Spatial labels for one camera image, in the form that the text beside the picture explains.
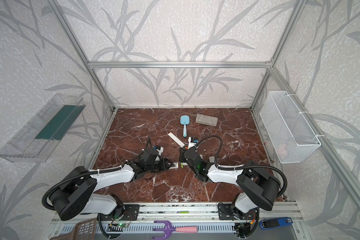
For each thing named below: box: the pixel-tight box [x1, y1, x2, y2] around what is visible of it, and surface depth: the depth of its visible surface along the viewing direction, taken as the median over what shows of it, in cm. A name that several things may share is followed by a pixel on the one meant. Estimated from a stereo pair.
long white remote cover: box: [168, 132, 185, 148], surface depth 104 cm
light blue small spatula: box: [180, 115, 190, 138], surface depth 114 cm
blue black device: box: [259, 217, 293, 230], surface depth 70 cm
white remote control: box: [168, 162, 179, 170], surface depth 90 cm
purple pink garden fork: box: [151, 220, 198, 240], surface depth 71 cm
